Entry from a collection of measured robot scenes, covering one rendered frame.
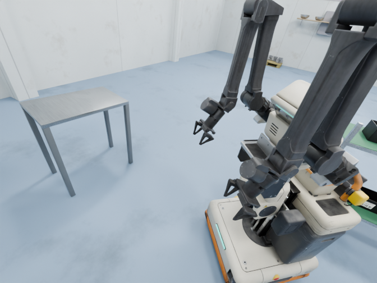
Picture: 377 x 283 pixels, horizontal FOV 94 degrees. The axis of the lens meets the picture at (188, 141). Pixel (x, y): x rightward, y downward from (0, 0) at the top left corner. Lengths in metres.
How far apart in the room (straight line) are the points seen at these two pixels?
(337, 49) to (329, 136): 0.24
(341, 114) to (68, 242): 1.82
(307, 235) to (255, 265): 0.41
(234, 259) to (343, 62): 1.25
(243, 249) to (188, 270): 0.45
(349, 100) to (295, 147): 0.16
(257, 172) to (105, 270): 1.36
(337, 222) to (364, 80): 0.81
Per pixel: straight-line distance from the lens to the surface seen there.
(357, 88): 0.58
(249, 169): 0.55
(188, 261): 1.65
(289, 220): 1.13
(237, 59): 0.84
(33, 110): 1.78
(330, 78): 0.50
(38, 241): 1.92
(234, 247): 1.47
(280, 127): 0.90
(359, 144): 1.77
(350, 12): 0.51
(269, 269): 1.51
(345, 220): 1.27
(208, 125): 0.91
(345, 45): 0.49
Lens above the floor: 1.55
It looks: 36 degrees down
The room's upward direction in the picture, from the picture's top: 9 degrees clockwise
